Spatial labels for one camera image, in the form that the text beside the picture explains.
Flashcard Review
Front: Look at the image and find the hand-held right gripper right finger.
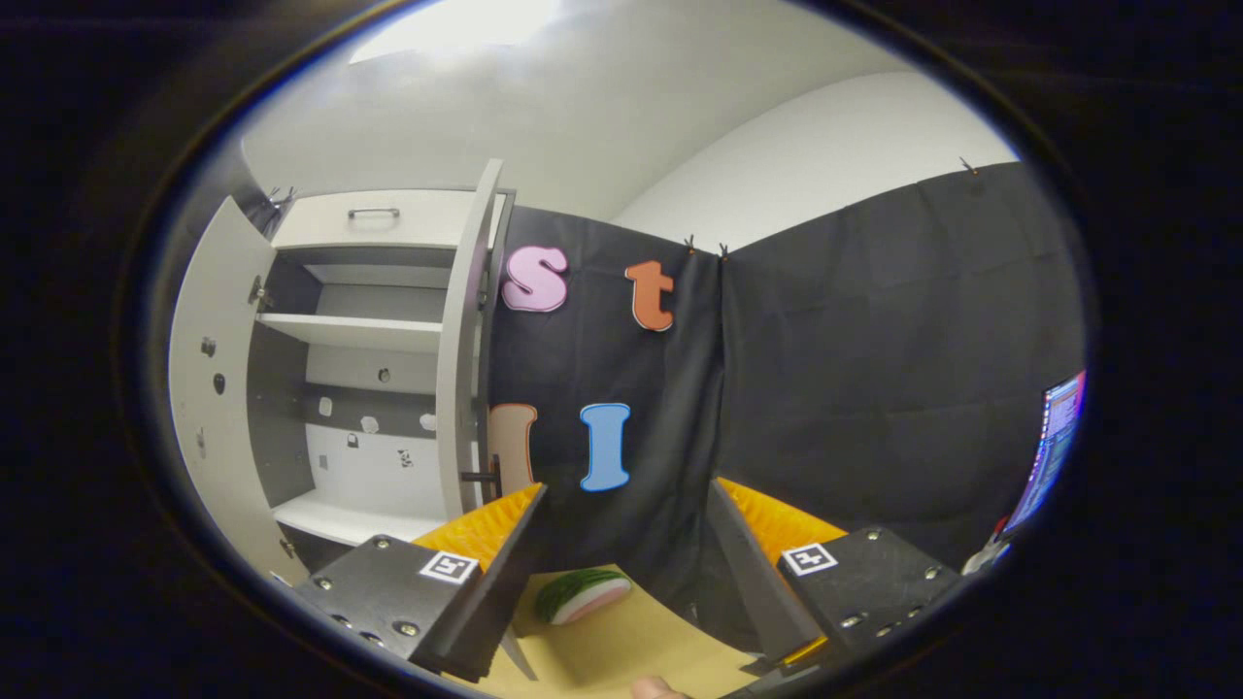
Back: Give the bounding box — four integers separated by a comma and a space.
707, 478, 962, 678

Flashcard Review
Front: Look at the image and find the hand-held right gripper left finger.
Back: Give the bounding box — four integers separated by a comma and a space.
291, 483, 553, 683

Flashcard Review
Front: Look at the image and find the white cabinet door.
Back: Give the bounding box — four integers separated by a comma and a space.
170, 194, 312, 583
434, 158, 506, 520

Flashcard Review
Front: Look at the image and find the white cabinet bottom board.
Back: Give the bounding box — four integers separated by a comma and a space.
272, 488, 457, 547

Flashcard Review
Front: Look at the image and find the white and grey cabinet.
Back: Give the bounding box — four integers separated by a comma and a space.
248, 187, 516, 574

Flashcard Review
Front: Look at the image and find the white cabinet shelf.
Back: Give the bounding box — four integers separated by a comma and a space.
257, 313, 445, 353

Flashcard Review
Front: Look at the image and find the white cabinet drawer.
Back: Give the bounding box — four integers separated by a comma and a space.
272, 189, 501, 250

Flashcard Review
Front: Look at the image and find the watermelon slice toy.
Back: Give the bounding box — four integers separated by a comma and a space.
534, 569, 632, 625

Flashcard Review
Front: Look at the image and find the black backdrop cloth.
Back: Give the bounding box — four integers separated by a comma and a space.
719, 160, 1087, 574
486, 204, 727, 622

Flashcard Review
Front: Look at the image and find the small white object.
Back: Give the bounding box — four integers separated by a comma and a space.
961, 537, 1013, 576

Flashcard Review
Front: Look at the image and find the computer monitor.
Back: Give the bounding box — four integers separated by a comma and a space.
1000, 371, 1087, 540

